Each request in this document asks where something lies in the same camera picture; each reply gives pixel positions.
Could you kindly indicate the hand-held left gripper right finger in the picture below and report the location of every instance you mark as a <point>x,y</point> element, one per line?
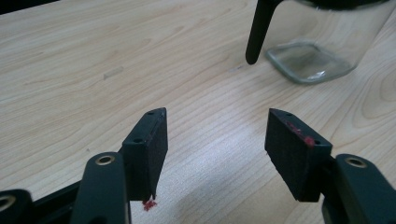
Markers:
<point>295,155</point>

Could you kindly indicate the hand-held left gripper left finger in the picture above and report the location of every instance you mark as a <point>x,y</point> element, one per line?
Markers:
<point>144,155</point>

